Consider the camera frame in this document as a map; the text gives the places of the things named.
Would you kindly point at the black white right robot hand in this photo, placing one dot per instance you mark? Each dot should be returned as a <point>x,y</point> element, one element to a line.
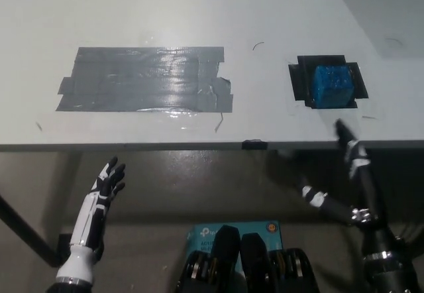
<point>361,170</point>

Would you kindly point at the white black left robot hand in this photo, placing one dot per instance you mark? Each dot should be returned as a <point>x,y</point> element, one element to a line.
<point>89,213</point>

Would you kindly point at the blue rubik's cube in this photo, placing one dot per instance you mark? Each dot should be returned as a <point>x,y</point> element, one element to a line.
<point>332,85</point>

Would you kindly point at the black tape marked spot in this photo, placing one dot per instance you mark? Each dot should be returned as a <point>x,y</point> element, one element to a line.
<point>301,81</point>

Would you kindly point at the black diagonal table leg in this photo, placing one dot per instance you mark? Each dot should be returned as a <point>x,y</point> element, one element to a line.
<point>26,230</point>

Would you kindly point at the small black tape piece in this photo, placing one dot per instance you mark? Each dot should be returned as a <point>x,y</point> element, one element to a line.
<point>254,144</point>

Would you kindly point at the teal router cardboard box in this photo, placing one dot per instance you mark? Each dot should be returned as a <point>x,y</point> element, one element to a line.
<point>203,235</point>

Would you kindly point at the black table foot bracket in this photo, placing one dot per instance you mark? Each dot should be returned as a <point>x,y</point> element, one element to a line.
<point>65,243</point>

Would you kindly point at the grey duct tape patch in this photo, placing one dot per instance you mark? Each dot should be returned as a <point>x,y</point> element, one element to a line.
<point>142,79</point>

